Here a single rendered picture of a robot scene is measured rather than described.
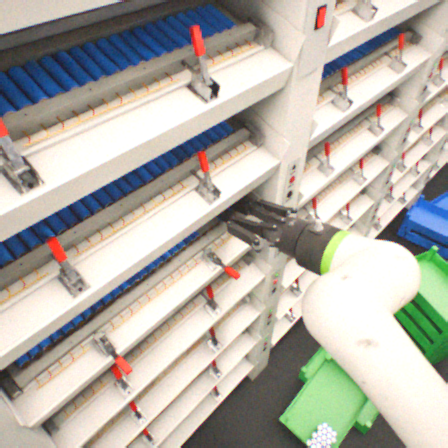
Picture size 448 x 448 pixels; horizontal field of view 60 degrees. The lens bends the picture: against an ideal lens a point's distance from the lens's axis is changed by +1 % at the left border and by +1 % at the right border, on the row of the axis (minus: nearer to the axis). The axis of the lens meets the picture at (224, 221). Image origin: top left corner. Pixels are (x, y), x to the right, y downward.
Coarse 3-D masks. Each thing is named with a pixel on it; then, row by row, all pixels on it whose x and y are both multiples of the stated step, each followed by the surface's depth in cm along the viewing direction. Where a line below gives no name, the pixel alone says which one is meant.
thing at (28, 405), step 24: (240, 240) 87; (192, 264) 81; (168, 288) 77; (192, 288) 78; (96, 312) 72; (144, 312) 74; (168, 312) 75; (120, 336) 70; (144, 336) 75; (96, 360) 68; (0, 384) 62; (48, 384) 64; (72, 384) 65; (24, 408) 62; (48, 408) 62
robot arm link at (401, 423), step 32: (320, 288) 51; (352, 288) 50; (384, 288) 53; (320, 320) 50; (352, 320) 48; (384, 320) 49; (352, 352) 48; (384, 352) 47; (416, 352) 49; (384, 384) 47; (416, 384) 46; (384, 416) 49; (416, 416) 46
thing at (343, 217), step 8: (368, 184) 151; (360, 192) 153; (368, 192) 153; (376, 192) 150; (352, 200) 150; (360, 200) 152; (368, 200) 153; (344, 208) 147; (352, 208) 149; (360, 208) 150; (368, 208) 151; (336, 216) 144; (344, 216) 144; (352, 216) 147; (336, 224) 143; (344, 224) 144; (288, 256) 131; (288, 264) 129; (296, 264) 130; (288, 272) 128; (296, 272) 129; (288, 280) 126
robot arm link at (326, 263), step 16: (336, 240) 64; (352, 240) 63; (368, 240) 62; (336, 256) 62; (352, 256) 60; (368, 256) 57; (384, 256) 57; (400, 256) 58; (320, 272) 66; (384, 272) 55; (400, 272) 56; (416, 272) 58; (400, 288) 55; (416, 288) 58; (400, 304) 56
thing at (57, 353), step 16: (224, 224) 85; (208, 240) 82; (192, 256) 80; (160, 272) 76; (144, 288) 74; (128, 304) 72; (144, 304) 73; (96, 320) 69; (80, 336) 67; (48, 352) 64; (64, 352) 65; (32, 368) 63; (64, 368) 65
